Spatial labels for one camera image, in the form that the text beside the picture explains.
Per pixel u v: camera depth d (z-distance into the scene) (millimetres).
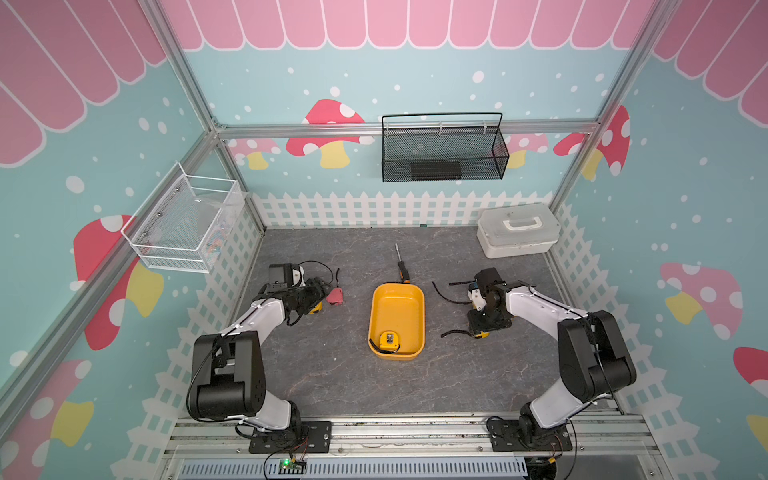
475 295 876
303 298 792
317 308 948
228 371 490
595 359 460
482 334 856
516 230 1047
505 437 737
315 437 748
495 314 761
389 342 878
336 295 1007
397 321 938
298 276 780
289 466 729
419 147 976
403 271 1067
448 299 997
